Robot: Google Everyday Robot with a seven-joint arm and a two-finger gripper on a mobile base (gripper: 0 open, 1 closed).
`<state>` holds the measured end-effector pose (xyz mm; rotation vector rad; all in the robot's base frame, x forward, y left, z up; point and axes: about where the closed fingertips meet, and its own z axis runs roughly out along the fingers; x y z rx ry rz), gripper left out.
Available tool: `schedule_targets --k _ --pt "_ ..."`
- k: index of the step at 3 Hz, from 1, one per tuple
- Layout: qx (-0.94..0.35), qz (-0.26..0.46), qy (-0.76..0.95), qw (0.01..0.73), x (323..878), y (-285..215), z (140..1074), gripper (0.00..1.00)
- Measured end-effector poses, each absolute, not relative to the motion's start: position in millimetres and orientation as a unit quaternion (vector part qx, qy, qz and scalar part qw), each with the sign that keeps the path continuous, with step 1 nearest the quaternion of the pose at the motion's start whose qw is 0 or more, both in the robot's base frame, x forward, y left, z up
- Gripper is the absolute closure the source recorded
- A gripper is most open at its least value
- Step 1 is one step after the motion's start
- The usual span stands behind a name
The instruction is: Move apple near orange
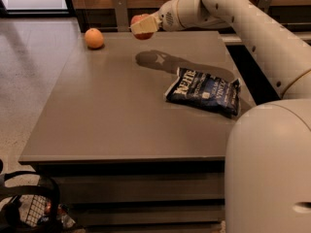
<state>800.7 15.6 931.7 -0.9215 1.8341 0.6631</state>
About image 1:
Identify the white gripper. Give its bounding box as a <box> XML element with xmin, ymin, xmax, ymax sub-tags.
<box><xmin>130</xmin><ymin>0</ymin><xmax>179</xmax><ymax>35</ymax></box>

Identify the red apple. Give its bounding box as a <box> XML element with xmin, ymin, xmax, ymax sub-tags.
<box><xmin>130</xmin><ymin>14</ymin><xmax>154</xmax><ymax>40</ymax></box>

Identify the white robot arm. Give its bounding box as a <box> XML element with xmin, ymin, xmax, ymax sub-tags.
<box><xmin>130</xmin><ymin>0</ymin><xmax>311</xmax><ymax>233</ymax></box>

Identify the orange fruit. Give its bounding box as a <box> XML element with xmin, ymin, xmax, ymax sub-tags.
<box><xmin>85</xmin><ymin>28</ymin><xmax>104</xmax><ymax>49</ymax></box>

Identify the blue kettle chips bag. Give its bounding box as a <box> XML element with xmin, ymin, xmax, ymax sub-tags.
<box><xmin>164</xmin><ymin>68</ymin><xmax>241</xmax><ymax>117</ymax></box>

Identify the grey drawer cabinet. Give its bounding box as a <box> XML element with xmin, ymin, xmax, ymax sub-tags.
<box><xmin>20</xmin><ymin>32</ymin><xmax>239</xmax><ymax>233</ymax></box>

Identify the left metal bracket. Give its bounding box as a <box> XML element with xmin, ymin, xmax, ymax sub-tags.
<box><xmin>113</xmin><ymin>0</ymin><xmax>129</xmax><ymax>32</ymax></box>

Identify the metal bracket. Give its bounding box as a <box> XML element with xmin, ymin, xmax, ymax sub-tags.
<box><xmin>257</xmin><ymin>0</ymin><xmax>272</xmax><ymax>13</ymax></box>
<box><xmin>113</xmin><ymin>0</ymin><xmax>129</xmax><ymax>32</ymax></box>

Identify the right metal bracket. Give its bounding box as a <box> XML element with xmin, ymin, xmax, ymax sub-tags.
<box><xmin>257</xmin><ymin>0</ymin><xmax>272</xmax><ymax>13</ymax></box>

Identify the black wire basket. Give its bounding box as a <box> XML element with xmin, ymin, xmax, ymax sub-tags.
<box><xmin>0</xmin><ymin>171</ymin><xmax>77</xmax><ymax>233</ymax></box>

